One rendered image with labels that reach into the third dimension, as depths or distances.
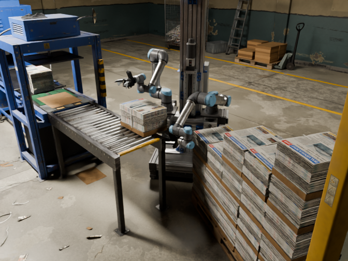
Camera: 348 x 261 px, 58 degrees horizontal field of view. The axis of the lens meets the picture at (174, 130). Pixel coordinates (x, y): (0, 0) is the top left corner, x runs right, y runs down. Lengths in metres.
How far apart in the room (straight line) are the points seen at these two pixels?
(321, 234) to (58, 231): 2.41
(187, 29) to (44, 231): 2.40
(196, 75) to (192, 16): 0.59
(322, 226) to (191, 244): 1.69
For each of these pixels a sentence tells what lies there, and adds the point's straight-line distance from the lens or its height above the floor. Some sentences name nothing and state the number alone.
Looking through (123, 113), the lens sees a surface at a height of 0.95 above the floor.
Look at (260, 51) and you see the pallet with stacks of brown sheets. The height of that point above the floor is 0.41.
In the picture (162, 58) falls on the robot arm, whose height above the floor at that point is 1.40.
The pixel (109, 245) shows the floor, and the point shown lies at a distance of 3.01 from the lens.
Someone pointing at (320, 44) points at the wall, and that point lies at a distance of 9.34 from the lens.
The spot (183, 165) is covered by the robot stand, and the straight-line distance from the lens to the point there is 3.56.
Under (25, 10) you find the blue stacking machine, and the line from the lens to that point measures 5.95.
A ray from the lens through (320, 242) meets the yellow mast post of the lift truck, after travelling 1.50.
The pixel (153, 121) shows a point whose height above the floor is 0.94.
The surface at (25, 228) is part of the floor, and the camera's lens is 3.40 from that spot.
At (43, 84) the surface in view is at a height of 0.90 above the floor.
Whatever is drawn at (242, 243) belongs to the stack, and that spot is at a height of 0.32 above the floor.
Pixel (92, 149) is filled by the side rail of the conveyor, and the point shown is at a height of 0.74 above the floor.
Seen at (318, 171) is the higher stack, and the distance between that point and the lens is 1.75.
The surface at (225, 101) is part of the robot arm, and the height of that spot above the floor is 1.00.
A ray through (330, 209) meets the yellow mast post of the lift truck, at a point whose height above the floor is 1.30.
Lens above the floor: 2.10
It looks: 25 degrees down
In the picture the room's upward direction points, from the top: straight up
